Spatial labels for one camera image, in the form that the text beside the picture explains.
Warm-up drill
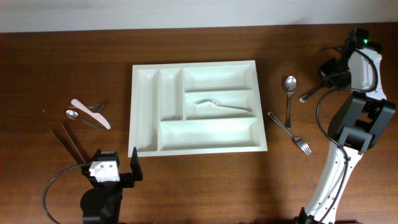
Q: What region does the steel spoon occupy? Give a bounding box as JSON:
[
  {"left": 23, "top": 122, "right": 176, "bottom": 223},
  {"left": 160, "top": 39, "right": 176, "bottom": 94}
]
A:
[
  {"left": 284, "top": 76, "right": 297, "bottom": 128},
  {"left": 299, "top": 86, "right": 322, "bottom": 103}
]

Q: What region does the steel fork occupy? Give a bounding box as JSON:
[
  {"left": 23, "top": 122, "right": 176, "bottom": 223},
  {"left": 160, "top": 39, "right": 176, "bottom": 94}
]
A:
[
  {"left": 68, "top": 102, "right": 104, "bottom": 110},
  {"left": 195, "top": 99, "right": 252, "bottom": 112},
  {"left": 268, "top": 111, "right": 312, "bottom": 156}
]

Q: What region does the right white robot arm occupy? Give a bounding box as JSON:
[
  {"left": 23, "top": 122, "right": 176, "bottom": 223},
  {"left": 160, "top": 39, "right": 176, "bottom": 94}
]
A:
[{"left": 294, "top": 27, "right": 396, "bottom": 223}]

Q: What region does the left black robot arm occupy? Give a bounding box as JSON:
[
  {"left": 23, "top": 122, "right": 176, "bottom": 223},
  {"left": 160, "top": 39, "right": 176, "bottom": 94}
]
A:
[{"left": 80, "top": 149, "right": 143, "bottom": 223}]

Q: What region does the pink plastic knife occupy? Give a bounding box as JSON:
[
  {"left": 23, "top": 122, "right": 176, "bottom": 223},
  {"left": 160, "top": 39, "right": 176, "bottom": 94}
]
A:
[{"left": 71, "top": 99, "right": 111, "bottom": 129}]

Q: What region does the steel fork under knife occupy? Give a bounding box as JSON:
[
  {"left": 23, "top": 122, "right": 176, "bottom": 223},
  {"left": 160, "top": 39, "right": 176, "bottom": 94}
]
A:
[{"left": 68, "top": 102, "right": 104, "bottom": 110}]

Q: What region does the right metal chopstick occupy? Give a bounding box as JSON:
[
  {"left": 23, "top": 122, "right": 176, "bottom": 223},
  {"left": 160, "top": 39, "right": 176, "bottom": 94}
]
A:
[{"left": 61, "top": 124, "right": 86, "bottom": 163}]

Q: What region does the metal chopstick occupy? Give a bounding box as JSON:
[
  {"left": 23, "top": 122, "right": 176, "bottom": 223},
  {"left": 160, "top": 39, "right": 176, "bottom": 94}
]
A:
[
  {"left": 50, "top": 130, "right": 80, "bottom": 164},
  {"left": 61, "top": 124, "right": 86, "bottom": 163}
]

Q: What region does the small steel teaspoon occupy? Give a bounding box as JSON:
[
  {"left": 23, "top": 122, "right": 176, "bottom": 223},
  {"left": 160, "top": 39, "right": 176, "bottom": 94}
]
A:
[{"left": 65, "top": 110, "right": 104, "bottom": 131}]

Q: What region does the left metal chopstick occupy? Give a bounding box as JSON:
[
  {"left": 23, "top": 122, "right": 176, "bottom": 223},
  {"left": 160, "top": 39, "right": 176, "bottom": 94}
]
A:
[{"left": 50, "top": 130, "right": 80, "bottom": 164}]

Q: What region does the white cutlery tray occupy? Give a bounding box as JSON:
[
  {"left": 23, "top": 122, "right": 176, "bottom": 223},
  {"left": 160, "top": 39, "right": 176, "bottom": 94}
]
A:
[{"left": 128, "top": 60, "right": 267, "bottom": 157}]

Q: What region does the right black cable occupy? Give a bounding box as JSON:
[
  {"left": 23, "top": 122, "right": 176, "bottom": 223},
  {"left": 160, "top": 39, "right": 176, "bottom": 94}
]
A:
[{"left": 315, "top": 46, "right": 379, "bottom": 224}]

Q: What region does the black cable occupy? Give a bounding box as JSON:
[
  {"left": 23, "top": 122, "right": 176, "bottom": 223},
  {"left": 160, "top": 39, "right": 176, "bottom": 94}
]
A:
[
  {"left": 315, "top": 46, "right": 379, "bottom": 224},
  {"left": 42, "top": 163, "right": 91, "bottom": 224}
]

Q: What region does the left black cable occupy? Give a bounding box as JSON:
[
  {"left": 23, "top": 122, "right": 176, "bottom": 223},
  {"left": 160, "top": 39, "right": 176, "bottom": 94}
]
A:
[{"left": 42, "top": 163, "right": 91, "bottom": 224}]

